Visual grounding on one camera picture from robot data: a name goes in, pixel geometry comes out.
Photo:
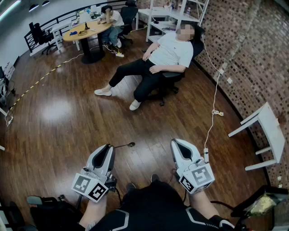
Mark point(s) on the blue cloth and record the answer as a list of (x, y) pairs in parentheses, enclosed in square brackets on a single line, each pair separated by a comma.
[(73, 33)]

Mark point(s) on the small dark object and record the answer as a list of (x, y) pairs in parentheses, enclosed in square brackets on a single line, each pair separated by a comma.
[(131, 144)]

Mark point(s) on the person's right forearm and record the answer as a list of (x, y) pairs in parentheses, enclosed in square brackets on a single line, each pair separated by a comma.
[(203, 203)]

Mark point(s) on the person's left forearm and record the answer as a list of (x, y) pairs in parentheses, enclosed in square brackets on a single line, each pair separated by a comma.
[(94, 212)]

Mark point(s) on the person's shoe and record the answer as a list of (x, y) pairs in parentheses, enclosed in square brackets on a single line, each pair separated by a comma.
[(131, 186), (155, 178)]

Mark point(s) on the person's right shoe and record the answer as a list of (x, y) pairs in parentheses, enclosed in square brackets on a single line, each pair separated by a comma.
[(155, 178)]

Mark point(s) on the metal scaffold rack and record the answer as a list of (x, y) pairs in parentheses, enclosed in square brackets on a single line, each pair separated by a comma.
[(158, 27)]

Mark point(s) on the clear plastic bottle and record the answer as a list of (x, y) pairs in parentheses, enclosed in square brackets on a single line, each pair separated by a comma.
[(189, 11)]

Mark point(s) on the person's left shoe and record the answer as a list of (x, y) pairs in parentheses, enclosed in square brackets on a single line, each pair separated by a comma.
[(131, 186)]

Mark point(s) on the person's black clothing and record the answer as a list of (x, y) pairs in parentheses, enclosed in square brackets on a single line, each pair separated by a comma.
[(153, 207)]

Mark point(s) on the white wall socket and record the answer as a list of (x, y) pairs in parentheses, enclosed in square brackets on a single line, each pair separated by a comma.
[(229, 80), (221, 71)]

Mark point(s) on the white power strip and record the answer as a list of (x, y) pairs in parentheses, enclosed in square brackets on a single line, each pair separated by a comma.
[(9, 120), (119, 54)]

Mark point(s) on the black metal railing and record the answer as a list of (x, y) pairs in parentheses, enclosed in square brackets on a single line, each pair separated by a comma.
[(27, 42)]

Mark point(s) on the white desk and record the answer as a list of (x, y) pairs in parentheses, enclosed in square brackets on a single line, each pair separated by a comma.
[(59, 26)]

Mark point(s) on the black frame with plastic bag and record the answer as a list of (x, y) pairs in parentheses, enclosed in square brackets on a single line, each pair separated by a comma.
[(278, 191)]

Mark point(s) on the round wooden table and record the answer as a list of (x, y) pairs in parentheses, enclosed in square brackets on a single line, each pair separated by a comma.
[(97, 30)]

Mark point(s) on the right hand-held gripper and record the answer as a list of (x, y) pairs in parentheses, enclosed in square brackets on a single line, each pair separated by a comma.
[(198, 176)]

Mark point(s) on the black yellow floor strip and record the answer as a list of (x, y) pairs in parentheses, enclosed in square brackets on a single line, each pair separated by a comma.
[(34, 84)]

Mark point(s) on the black office chair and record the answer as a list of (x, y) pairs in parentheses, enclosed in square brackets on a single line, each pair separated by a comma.
[(52, 214), (39, 33), (173, 76), (128, 13)]

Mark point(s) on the white table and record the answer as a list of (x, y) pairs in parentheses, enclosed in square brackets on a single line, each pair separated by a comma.
[(271, 130)]

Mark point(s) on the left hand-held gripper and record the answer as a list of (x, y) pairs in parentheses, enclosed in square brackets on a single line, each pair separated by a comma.
[(88, 185)]

